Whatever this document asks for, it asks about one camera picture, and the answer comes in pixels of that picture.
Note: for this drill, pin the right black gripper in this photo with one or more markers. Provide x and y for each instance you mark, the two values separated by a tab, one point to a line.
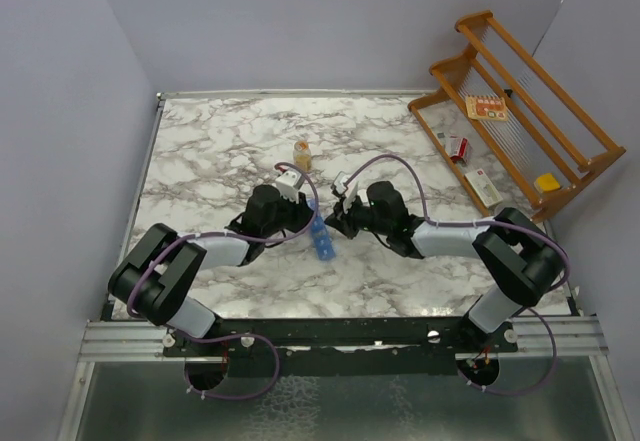
341	220

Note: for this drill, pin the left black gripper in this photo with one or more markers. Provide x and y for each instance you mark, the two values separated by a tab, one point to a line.
302	213

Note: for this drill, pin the blue weekly pill organizer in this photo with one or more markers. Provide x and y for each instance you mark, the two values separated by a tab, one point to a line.
321	239

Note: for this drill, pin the small amber pill bottle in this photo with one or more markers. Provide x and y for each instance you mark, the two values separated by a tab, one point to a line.
302	156

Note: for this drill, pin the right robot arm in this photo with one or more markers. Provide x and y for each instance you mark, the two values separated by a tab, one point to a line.
523	262

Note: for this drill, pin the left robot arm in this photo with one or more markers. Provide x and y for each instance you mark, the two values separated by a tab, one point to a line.
155	278

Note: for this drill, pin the red white medicine box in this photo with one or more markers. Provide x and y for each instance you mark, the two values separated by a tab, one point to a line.
458	149

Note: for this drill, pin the orange snack packet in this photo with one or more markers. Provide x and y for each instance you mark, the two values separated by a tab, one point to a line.
490	108

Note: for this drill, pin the wooden tiered shelf rack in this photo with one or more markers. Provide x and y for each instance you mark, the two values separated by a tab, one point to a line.
547	130

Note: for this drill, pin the yellow lidded jar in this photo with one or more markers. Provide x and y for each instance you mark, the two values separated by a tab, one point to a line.
547	183

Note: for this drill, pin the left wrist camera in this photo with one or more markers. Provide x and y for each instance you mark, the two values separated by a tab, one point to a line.
288	184

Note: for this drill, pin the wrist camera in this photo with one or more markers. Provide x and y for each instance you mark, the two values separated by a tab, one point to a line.
288	184
344	191

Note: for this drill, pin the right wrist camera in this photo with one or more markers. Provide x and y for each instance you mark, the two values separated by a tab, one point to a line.
344	191

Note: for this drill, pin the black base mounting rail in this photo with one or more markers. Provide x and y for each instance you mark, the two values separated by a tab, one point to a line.
257	348

